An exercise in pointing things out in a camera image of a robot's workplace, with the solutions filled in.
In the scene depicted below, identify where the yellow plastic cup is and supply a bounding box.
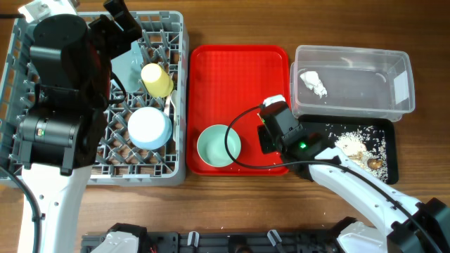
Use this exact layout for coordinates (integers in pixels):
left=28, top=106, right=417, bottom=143
left=141, top=63, right=174, bottom=97

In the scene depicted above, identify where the black plastic tray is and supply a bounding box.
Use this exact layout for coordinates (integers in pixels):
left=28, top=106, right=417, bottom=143
left=299, top=115, right=399, bottom=185

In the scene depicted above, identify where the white plastic spoon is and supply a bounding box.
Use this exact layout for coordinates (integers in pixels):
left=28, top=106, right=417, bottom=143
left=171, top=90, right=178, bottom=142

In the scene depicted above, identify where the white napkin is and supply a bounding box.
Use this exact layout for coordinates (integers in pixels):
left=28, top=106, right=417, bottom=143
left=300, top=71, right=328, bottom=98

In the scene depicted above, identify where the green bowl with rice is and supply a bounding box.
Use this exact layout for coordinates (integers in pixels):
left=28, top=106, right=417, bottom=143
left=197, top=124, right=241, bottom=167

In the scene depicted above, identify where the light blue plate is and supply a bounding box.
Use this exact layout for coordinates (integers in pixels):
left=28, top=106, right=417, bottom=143
left=111, top=41, right=143, bottom=93

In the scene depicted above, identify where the light blue bowl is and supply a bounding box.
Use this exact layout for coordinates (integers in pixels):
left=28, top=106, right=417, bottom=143
left=127, top=107, right=173, bottom=150

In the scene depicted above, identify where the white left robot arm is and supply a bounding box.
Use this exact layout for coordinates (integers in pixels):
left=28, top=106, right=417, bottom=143
left=15, top=0, right=142, bottom=252

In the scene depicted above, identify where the spilled rice food waste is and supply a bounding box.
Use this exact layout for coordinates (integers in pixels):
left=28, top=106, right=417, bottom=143
left=325, top=124, right=388, bottom=182

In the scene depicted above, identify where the red plastic tray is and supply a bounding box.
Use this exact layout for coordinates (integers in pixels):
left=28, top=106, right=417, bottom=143
left=186, top=45, right=290, bottom=176

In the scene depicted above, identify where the grey dishwasher rack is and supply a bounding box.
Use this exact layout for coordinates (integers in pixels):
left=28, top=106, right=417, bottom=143
left=1, top=11, right=189, bottom=186

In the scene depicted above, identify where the white plastic fork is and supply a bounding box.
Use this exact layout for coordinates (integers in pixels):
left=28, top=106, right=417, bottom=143
left=163, top=95, right=172, bottom=116

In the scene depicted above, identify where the clear plastic bin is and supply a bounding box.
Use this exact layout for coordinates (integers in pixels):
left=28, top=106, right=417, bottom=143
left=290, top=45, right=416, bottom=122

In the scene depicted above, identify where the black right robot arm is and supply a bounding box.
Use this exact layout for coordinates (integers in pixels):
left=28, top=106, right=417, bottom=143
left=258, top=101, right=449, bottom=252

